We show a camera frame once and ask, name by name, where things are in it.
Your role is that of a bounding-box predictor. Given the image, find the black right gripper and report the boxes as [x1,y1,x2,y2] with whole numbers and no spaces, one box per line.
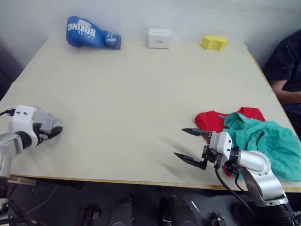
[174,128,223,171]

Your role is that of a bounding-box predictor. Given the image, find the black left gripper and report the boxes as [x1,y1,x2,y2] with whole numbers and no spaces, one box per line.
[32,122,63,147]

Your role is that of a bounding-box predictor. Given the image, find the grey socks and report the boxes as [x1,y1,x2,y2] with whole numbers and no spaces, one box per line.
[34,107,63,133]

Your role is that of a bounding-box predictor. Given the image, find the red t-shirt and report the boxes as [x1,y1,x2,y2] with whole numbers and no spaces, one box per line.
[194,107,267,178]

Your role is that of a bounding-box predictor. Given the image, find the green shorts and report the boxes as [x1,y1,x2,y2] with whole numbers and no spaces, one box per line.
[222,112,301,183]

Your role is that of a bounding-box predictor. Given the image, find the person in dark shirt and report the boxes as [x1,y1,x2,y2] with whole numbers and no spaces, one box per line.
[262,29,301,142]

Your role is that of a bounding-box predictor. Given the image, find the dark rounded shape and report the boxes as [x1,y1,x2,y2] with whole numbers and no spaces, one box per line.
[160,195,201,226]
[109,195,137,226]

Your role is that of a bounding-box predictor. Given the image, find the small black floor device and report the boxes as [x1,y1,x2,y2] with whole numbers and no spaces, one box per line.
[77,204,103,226]

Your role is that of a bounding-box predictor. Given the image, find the yellow foam block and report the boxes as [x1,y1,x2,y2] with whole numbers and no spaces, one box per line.
[201,35,230,52]

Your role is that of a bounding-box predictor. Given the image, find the blue boxing glove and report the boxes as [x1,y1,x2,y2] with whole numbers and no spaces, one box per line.
[65,16,122,51]

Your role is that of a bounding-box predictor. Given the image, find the small white cardboard box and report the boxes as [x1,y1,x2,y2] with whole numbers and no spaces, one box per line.
[148,28,172,50]

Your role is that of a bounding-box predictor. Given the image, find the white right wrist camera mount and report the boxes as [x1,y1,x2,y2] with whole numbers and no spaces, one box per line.
[215,131,234,163]

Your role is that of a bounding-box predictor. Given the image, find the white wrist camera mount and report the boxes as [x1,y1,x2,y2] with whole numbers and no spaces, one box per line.
[215,131,234,163]
[8,105,39,142]

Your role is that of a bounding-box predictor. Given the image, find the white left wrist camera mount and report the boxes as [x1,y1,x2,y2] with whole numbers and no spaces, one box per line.
[8,105,39,142]

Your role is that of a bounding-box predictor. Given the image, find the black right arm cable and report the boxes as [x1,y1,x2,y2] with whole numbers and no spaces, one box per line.
[214,160,253,211]

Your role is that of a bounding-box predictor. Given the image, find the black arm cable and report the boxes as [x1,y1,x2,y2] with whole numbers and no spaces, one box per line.
[214,160,253,211]
[0,108,16,117]

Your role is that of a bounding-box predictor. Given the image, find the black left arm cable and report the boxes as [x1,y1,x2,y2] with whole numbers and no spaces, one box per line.
[0,108,16,117]

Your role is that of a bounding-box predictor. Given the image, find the thin white floor cable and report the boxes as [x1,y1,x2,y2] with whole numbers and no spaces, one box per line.
[25,183,60,215]

